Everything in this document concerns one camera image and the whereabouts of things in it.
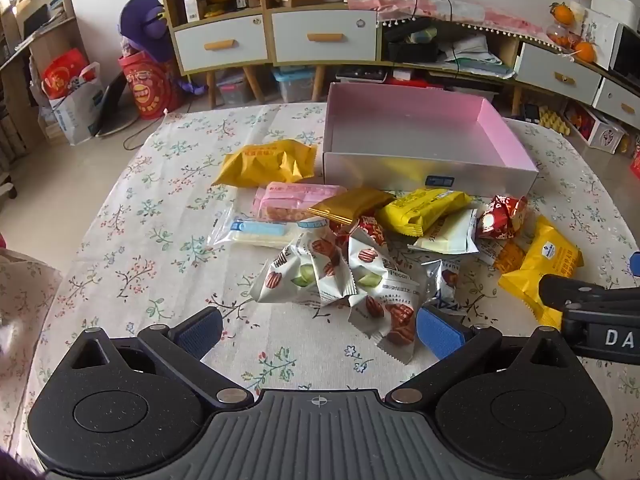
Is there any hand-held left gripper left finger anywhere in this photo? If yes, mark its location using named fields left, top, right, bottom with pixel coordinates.
left=67, top=306, right=256, bottom=408

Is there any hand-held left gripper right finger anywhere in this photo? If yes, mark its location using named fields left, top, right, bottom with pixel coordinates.
left=385, top=304, right=576, bottom=408

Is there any yellow packet with round logo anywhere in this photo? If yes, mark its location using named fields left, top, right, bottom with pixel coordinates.
left=498, top=215, right=585, bottom=331

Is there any silver blue snack packet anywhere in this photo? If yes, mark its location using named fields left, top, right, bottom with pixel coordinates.
left=420, top=259, right=463, bottom=316

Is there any orange snack packet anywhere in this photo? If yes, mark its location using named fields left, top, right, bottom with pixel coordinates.
left=492, top=240, right=526, bottom=273

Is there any cream white snack packet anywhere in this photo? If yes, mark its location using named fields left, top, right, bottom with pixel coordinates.
left=407, top=207, right=480, bottom=256

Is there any red triangular snack packet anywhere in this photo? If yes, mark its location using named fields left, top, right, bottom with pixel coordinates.
left=475, top=195, right=530, bottom=241

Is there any clear packet with blue strip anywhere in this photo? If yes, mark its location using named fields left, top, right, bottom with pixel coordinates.
left=207, top=215, right=321, bottom=250

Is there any bright yellow snack packet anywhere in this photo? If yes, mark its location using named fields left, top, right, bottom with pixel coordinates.
left=376, top=187, right=475, bottom=237

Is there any gold snack packet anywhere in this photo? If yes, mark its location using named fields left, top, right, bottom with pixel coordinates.
left=306, top=187, right=396, bottom=226

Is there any pink snack packet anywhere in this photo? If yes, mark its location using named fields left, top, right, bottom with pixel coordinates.
left=251, top=182, right=348, bottom=223

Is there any mustard yellow snack packet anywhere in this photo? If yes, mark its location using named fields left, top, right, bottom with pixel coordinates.
left=212, top=138, right=319, bottom=187

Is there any silver box with pink inside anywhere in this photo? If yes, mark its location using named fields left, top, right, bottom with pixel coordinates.
left=321, top=81, right=540, bottom=198

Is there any white and red carton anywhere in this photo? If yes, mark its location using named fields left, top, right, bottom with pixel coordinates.
left=565, top=102, right=626, bottom=155

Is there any yellow foam sheet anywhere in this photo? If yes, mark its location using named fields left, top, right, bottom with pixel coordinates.
left=540, top=110, right=573, bottom=136

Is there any white microwave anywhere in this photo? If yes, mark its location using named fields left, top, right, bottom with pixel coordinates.
left=582, top=10, right=640, bottom=91

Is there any black laptop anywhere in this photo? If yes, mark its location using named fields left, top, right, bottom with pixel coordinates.
left=95, top=71, right=136, bottom=137

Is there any clear tub of small oranges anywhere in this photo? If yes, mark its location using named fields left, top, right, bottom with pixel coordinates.
left=546, top=22, right=576, bottom=51

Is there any clear storage box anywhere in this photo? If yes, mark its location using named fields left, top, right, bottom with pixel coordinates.
left=216, top=72, right=251, bottom=107

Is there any low wooden cabinet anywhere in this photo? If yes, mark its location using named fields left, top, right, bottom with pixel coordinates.
left=377, top=12, right=640, bottom=133

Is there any red gift bag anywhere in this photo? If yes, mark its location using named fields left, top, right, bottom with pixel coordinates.
left=118, top=50, right=183, bottom=121

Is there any white shopping bag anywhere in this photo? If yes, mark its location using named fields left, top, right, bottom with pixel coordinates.
left=30, top=62, right=108, bottom=146

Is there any pile of papers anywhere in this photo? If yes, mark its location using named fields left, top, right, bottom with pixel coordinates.
left=440, top=35, right=516, bottom=80

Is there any white box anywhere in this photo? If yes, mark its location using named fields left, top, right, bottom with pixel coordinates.
left=585, top=0, right=638, bottom=16

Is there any storage box with blue lid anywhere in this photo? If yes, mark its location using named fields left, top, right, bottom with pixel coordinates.
left=272, top=67, right=316, bottom=103

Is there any clear box with black lid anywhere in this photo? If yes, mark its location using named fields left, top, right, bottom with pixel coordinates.
left=336, top=66, right=388, bottom=83

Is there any black bag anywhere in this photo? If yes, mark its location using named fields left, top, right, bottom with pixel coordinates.
left=387, top=25, right=441, bottom=65

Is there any red bag with gold print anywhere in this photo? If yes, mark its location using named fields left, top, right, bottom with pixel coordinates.
left=41, top=49, right=96, bottom=100

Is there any purple plush toy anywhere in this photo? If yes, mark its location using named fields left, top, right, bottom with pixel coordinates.
left=118, top=0, right=173, bottom=63

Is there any wooden bookshelf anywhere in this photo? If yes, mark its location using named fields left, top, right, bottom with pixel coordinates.
left=0, top=0, right=83, bottom=161

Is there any pink cloth cover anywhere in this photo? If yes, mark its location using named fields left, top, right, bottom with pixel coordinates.
left=341, top=0, right=576, bottom=53

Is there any white drawer with small handle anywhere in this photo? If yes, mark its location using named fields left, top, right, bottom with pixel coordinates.
left=595, top=79, right=640, bottom=117
left=514, top=41, right=603, bottom=107

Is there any white drawer with orange handle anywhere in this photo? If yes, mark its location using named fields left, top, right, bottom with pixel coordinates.
left=271, top=9, right=378, bottom=65
left=172, top=15, right=271, bottom=72

